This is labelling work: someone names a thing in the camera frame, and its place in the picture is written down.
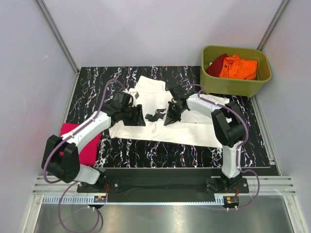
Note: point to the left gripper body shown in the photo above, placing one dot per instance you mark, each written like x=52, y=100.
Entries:
x=129, y=117

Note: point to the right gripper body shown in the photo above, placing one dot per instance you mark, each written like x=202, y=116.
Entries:
x=174, y=111

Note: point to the white printed t-shirt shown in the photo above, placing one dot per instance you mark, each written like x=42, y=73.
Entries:
x=194, y=128

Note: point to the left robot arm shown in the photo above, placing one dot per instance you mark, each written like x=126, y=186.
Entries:
x=61, y=154

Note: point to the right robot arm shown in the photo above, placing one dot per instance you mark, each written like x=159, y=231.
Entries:
x=229, y=127

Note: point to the dark red t-shirt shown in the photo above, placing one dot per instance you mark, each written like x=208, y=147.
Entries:
x=216, y=66

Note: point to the folded pink t-shirt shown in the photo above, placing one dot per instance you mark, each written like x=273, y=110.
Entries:
x=88, y=155

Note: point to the olive green plastic bin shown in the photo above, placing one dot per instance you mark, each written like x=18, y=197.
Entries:
x=217, y=85

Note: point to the orange t-shirt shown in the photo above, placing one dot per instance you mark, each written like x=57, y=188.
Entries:
x=235, y=67

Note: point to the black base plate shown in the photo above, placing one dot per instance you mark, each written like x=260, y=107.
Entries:
x=164, y=185

